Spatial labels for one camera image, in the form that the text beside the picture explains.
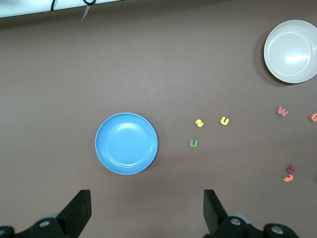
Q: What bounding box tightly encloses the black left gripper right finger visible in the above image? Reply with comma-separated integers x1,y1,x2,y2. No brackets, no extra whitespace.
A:
203,189,301,238

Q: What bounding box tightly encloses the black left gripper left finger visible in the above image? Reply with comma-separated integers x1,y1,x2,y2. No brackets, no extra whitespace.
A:
0,189,93,238

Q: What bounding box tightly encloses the pink foam letter w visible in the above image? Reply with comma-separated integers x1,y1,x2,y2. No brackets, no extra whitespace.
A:
276,106,290,118

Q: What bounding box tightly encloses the brown table cover sheet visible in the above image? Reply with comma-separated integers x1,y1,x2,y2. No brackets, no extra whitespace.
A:
0,0,317,238

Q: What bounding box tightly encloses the blue plate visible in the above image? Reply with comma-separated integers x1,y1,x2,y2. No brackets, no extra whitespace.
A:
95,112,159,176

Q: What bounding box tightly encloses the beige plate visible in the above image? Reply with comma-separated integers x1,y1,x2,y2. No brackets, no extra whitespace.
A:
263,19,317,84

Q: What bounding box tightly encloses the grey tape strip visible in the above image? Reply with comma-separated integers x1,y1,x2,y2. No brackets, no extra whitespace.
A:
81,4,90,22

